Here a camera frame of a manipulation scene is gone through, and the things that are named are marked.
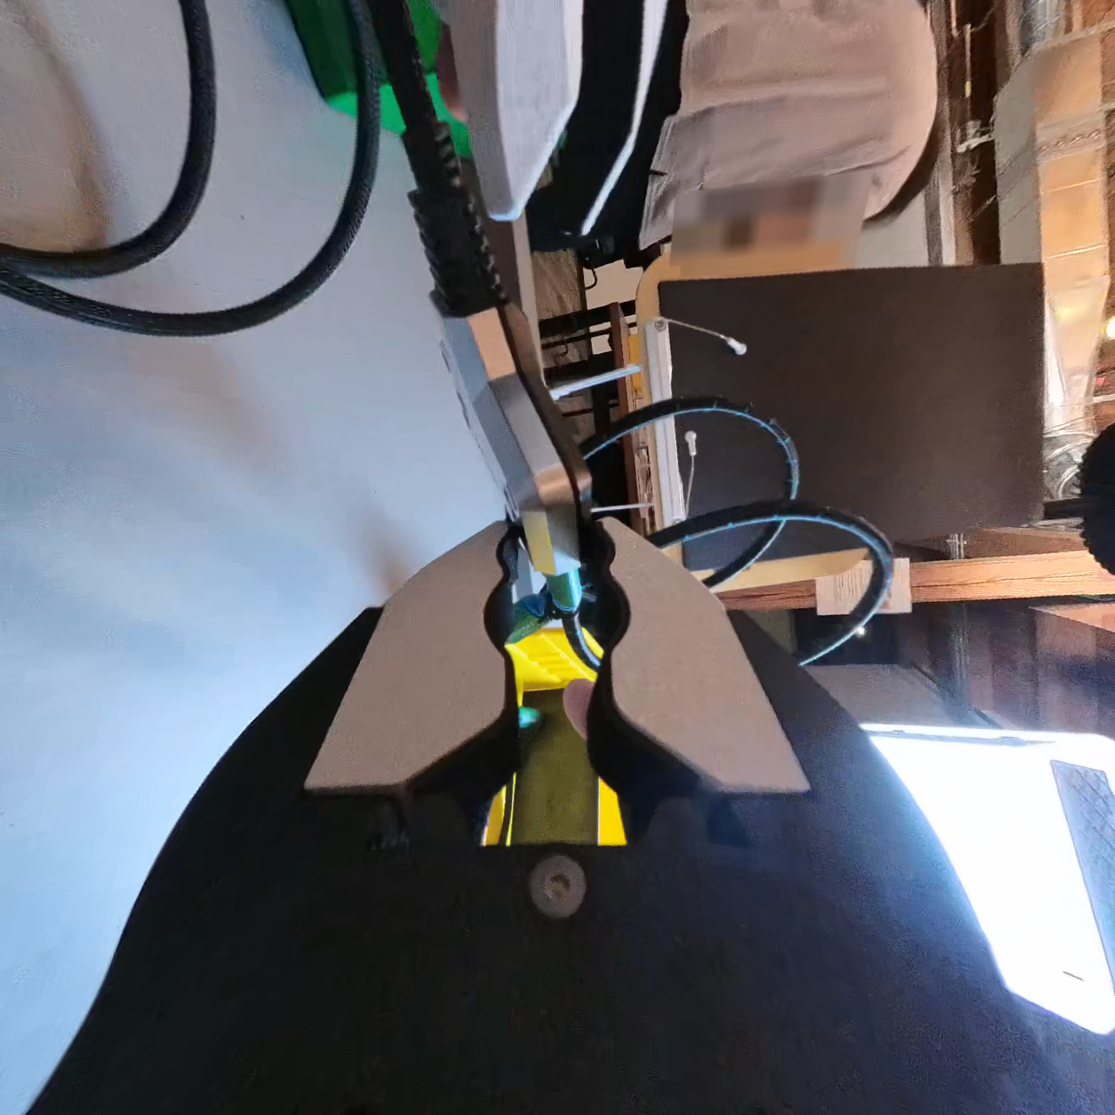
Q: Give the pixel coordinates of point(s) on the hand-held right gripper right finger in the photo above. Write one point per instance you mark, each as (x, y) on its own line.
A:
(698, 687)

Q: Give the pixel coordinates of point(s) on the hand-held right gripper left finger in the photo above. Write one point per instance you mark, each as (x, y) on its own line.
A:
(409, 687)

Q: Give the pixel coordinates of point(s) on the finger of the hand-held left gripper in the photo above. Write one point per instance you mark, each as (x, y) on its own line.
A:
(514, 105)
(650, 86)

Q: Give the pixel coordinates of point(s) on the yellow plastic bin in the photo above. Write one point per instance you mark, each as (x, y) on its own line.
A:
(549, 657)

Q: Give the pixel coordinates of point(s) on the green plastic bin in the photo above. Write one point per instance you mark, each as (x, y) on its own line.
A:
(331, 52)

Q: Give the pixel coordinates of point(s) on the person's left hand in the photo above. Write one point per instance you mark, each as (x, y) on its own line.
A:
(449, 78)

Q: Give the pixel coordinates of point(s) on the person's right hand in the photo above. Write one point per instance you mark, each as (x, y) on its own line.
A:
(577, 705)

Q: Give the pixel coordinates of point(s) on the black bin divider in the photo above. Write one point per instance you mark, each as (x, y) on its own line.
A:
(558, 783)

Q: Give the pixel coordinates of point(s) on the laptop with bright screen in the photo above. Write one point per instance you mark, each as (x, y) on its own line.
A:
(984, 827)

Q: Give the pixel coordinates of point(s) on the black board with wooden rim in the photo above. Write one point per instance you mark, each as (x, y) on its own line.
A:
(871, 391)

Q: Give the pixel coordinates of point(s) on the wooden post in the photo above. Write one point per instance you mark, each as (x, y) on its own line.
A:
(1001, 579)

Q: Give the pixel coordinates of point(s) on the silver air duct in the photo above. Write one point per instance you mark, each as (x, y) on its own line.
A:
(1068, 462)

